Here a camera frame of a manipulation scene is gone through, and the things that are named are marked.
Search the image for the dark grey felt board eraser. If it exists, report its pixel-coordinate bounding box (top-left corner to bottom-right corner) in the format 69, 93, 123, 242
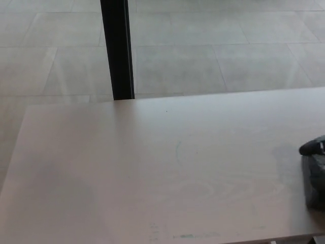
301, 154, 325, 211

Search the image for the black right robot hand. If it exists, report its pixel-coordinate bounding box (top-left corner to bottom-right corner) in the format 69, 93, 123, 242
299, 135, 325, 157

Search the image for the black vertical metal post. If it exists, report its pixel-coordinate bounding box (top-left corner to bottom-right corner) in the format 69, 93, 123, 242
100, 0, 136, 101

